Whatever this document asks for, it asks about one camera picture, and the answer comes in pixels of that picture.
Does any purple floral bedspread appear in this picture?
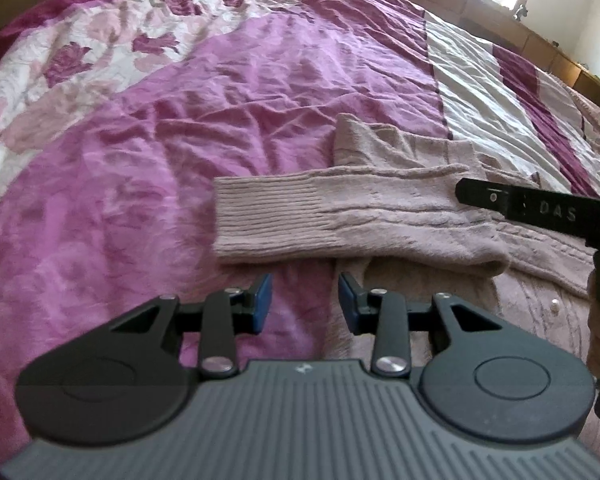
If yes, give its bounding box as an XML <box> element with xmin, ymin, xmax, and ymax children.
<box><xmin>0</xmin><ymin>0</ymin><xmax>600</xmax><ymax>463</ymax></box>

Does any wooden bedside ledge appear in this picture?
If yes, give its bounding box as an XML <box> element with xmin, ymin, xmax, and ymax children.
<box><xmin>410</xmin><ymin>0</ymin><xmax>600</xmax><ymax>107</ymax></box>

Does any pink knitted cardigan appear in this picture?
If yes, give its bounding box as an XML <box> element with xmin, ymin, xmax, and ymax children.
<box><xmin>214</xmin><ymin>114</ymin><xmax>594</xmax><ymax>362</ymax></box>

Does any person's right hand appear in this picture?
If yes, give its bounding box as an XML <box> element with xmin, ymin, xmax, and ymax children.
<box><xmin>586</xmin><ymin>271</ymin><xmax>600</xmax><ymax>379</ymax></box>

